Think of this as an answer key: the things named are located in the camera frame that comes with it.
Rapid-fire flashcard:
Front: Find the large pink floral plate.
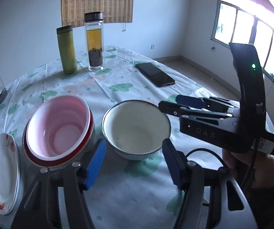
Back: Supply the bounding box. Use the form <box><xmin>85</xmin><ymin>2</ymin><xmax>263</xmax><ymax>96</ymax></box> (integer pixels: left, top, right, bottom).
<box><xmin>7</xmin><ymin>136</ymin><xmax>22</xmax><ymax>211</ymax></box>

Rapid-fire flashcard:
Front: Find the black smartphone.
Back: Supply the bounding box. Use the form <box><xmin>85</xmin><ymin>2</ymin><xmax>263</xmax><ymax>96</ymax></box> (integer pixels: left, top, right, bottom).
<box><xmin>135</xmin><ymin>62</ymin><xmax>176</xmax><ymax>87</ymax></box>

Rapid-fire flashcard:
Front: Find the window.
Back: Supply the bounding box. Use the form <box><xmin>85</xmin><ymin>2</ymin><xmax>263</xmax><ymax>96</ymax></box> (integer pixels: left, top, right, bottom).
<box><xmin>210</xmin><ymin>0</ymin><xmax>274</xmax><ymax>86</ymax></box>

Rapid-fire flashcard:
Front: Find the person's right hand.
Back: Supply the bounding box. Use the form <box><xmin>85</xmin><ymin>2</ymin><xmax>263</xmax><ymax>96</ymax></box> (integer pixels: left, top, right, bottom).
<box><xmin>223</xmin><ymin>149</ymin><xmax>274</xmax><ymax>189</ymax></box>

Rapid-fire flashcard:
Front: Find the red bowl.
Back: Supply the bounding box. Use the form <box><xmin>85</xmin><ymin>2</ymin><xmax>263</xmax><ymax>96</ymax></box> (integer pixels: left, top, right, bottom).
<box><xmin>23</xmin><ymin>114</ymin><xmax>96</xmax><ymax>170</ymax></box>

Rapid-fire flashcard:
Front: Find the bamboo window blind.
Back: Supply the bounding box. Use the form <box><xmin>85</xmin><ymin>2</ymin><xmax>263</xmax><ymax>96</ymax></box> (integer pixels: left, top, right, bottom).
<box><xmin>61</xmin><ymin>0</ymin><xmax>135</xmax><ymax>28</ymax></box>

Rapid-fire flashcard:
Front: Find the floral plastic tablecloth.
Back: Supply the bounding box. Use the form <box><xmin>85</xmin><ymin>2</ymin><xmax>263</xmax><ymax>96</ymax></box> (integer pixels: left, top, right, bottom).
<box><xmin>0</xmin><ymin>45</ymin><xmax>274</xmax><ymax>229</ymax></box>

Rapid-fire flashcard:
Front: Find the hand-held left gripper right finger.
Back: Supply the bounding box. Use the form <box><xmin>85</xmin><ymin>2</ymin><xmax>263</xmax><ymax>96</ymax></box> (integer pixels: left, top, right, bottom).
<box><xmin>163</xmin><ymin>139</ymin><xmax>259</xmax><ymax>229</ymax></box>

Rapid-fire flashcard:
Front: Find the glass tea bottle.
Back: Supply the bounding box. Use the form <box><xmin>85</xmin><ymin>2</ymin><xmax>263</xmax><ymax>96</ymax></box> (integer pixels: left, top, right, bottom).
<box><xmin>84</xmin><ymin>12</ymin><xmax>103</xmax><ymax>71</ymax></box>

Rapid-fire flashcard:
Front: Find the black cable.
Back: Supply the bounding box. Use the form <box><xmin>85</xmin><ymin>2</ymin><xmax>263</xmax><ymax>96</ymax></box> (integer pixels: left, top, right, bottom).
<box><xmin>184</xmin><ymin>147</ymin><xmax>257</xmax><ymax>208</ymax></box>

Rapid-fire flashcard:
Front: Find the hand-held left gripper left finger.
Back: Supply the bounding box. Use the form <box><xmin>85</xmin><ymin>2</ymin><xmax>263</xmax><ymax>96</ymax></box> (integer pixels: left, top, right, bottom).
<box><xmin>10</xmin><ymin>139</ymin><xmax>107</xmax><ymax>229</ymax></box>

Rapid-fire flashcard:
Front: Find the green thermos flask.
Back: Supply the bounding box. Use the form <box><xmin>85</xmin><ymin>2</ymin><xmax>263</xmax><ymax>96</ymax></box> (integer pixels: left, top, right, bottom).
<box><xmin>56</xmin><ymin>25</ymin><xmax>78</xmax><ymax>74</ymax></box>

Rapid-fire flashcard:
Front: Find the person's right forearm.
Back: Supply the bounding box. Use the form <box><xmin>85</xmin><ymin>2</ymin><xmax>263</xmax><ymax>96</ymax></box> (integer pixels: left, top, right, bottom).
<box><xmin>243</xmin><ymin>166</ymin><xmax>274</xmax><ymax>221</ymax></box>

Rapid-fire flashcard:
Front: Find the pink plastic bowl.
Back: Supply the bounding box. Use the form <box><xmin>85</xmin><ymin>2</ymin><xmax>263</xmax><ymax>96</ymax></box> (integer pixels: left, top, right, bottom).
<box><xmin>25</xmin><ymin>95</ymin><xmax>91</xmax><ymax>158</ymax></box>

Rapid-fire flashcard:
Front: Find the white enamel bowl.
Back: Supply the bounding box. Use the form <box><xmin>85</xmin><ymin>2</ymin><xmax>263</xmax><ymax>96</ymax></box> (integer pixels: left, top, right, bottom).
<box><xmin>102</xmin><ymin>100</ymin><xmax>171</xmax><ymax>161</ymax></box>

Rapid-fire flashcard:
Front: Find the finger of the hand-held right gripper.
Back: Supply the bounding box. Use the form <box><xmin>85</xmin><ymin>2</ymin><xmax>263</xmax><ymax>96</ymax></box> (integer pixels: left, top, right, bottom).
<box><xmin>176</xmin><ymin>95</ymin><xmax>240</xmax><ymax>112</ymax></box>
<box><xmin>158</xmin><ymin>101</ymin><xmax>233</xmax><ymax>119</ymax></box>

